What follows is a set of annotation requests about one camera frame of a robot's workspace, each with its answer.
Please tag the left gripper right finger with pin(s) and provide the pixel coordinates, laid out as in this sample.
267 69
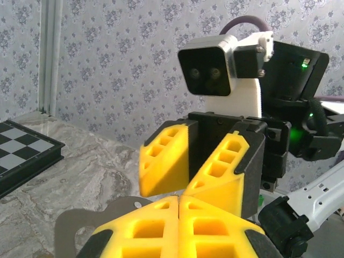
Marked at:
215 233

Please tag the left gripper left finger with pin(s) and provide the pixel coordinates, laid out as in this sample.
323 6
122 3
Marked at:
139 231

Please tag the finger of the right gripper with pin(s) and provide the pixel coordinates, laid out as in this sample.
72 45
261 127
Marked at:
223 193
166 172

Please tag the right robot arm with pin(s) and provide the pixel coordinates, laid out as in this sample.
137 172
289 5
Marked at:
317 193

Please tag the black grey chessboard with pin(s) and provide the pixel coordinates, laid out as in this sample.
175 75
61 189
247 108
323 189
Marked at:
24 153

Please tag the aluminium corner post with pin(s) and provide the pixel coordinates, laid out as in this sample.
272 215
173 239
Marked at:
48 53

